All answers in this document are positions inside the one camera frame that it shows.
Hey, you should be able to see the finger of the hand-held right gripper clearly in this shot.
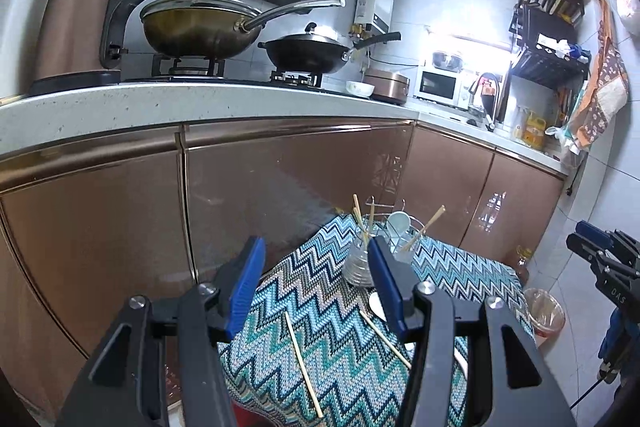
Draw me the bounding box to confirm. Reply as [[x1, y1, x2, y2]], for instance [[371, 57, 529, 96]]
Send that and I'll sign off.
[[566, 234, 608, 269], [575, 219, 626, 248]]

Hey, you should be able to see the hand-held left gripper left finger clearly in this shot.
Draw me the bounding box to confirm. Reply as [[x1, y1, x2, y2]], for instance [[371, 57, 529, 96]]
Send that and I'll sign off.
[[55, 235, 267, 427]]

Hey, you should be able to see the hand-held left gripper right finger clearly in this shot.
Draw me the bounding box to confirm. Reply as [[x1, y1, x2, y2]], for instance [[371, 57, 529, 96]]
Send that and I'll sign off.
[[366, 235, 576, 427]]

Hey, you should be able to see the wire utensil holder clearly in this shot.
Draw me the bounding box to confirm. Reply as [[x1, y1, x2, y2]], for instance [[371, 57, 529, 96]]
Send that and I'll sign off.
[[342, 196, 426, 288]]

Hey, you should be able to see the white ceramic spoon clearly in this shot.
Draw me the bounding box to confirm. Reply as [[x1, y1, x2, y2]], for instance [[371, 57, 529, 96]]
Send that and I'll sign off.
[[387, 212, 412, 242]]

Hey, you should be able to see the large clear oil bottle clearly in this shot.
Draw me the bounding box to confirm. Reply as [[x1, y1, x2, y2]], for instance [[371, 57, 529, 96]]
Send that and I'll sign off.
[[512, 246, 535, 283]]

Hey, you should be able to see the teal zigzag cloth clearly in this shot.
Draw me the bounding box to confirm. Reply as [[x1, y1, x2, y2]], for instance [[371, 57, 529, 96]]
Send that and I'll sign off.
[[220, 209, 533, 427]]

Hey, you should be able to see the trash bin with bag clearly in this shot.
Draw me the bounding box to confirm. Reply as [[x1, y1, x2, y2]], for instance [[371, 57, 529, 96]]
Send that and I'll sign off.
[[522, 288, 566, 348]]

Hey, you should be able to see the white plastic bag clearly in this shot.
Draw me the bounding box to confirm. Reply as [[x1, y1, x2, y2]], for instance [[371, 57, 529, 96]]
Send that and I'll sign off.
[[545, 124, 588, 158]]

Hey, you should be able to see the yellow cooking oil bottle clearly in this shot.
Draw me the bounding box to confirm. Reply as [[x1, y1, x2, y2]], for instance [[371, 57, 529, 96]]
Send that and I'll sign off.
[[522, 116, 548, 152]]

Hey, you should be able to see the clear plastic bottle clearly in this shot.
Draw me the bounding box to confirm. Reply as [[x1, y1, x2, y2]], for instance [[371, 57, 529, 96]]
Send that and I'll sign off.
[[510, 107, 528, 140]]

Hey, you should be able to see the red stool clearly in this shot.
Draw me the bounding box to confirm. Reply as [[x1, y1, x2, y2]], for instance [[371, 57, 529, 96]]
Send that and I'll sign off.
[[230, 399, 281, 427]]

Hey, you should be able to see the brown patterned towel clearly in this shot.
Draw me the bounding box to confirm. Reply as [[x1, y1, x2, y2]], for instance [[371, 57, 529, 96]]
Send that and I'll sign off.
[[567, 0, 630, 145]]

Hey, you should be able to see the steel faucet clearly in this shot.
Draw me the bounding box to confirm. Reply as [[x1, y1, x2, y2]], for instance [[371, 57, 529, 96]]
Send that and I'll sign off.
[[467, 72, 501, 130]]

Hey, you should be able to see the black dish rack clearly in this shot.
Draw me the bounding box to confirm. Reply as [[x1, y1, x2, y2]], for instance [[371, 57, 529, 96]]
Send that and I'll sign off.
[[509, 0, 591, 128]]

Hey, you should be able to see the white rag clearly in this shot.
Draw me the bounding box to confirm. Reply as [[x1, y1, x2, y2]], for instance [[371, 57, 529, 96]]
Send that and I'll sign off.
[[537, 36, 571, 55]]

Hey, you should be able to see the brown rice cooker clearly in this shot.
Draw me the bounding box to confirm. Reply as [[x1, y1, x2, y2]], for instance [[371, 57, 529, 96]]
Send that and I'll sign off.
[[362, 68, 411, 105]]

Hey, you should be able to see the white microwave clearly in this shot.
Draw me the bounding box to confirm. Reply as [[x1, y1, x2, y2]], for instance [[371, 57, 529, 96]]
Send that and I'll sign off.
[[412, 66, 463, 105]]

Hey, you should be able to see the steel pot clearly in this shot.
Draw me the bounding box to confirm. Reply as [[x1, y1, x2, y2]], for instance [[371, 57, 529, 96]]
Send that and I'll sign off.
[[431, 49, 463, 72]]

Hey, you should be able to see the black gas stove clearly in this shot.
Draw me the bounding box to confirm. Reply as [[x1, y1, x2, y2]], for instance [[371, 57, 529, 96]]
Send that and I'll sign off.
[[120, 54, 351, 95]]

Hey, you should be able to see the black wok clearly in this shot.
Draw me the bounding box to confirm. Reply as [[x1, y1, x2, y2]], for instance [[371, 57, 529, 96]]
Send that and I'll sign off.
[[257, 23, 402, 75]]

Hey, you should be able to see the steel pan with lid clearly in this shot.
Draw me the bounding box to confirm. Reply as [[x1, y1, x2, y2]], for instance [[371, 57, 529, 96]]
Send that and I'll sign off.
[[139, 0, 347, 60]]

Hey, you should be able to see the black wok lid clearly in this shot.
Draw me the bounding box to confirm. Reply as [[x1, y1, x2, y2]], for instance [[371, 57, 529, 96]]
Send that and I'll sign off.
[[272, 23, 341, 46]]

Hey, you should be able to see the white water heater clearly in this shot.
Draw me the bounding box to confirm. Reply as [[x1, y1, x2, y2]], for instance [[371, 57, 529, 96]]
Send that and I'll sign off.
[[354, 0, 396, 35]]

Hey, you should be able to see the glass wok lid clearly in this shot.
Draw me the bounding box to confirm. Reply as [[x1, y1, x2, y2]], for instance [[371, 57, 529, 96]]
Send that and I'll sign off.
[[140, 0, 261, 25]]

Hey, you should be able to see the black cable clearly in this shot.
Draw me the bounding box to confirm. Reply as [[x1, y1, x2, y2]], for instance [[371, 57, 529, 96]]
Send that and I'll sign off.
[[567, 372, 608, 410]]

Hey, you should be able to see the brown electric kettle black handle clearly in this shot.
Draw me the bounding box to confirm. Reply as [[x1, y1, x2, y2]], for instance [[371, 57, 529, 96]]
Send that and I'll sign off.
[[27, 0, 188, 98]]

